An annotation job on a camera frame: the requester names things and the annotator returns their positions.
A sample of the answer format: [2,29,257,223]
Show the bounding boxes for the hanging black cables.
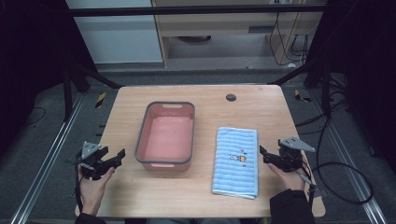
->
[268,11,313,67]

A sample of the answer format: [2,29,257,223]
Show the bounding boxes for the person's right hand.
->
[267,162,308,192]

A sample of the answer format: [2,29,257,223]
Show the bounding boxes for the black stand legs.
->
[61,61,125,123]
[268,61,333,119]

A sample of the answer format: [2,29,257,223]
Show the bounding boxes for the thin black floor cable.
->
[23,105,48,127]

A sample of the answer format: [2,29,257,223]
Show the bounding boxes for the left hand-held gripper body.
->
[65,141,109,181]

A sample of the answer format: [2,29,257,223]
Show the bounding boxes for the pink basin with grey rim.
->
[134,101,196,173]

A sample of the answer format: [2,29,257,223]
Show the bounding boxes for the white cabinet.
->
[65,0,164,65]

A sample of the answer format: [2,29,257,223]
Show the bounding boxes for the black horizontal frame bar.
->
[68,4,327,19]

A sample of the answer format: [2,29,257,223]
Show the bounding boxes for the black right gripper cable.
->
[299,118,375,207]

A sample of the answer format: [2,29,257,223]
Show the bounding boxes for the black curtain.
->
[305,0,396,175]
[0,0,95,160]

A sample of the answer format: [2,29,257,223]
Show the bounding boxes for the light blue striped towel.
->
[211,126,260,201]

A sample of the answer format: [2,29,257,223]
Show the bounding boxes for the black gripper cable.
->
[73,163,84,215]
[299,118,375,207]

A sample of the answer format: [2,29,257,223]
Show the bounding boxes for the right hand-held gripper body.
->
[276,136,317,174]

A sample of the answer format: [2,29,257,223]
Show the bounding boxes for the yellow and black floor tape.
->
[94,91,107,109]
[293,89,313,104]

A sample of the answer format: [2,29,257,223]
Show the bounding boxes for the aluminium floor rail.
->
[310,89,389,224]
[10,92,86,224]

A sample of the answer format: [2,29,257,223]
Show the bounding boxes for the light wooden shelf unit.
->
[150,0,329,68]

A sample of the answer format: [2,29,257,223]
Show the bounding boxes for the person's left hand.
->
[77,165,117,217]

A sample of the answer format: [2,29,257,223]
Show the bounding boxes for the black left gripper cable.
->
[73,163,84,215]

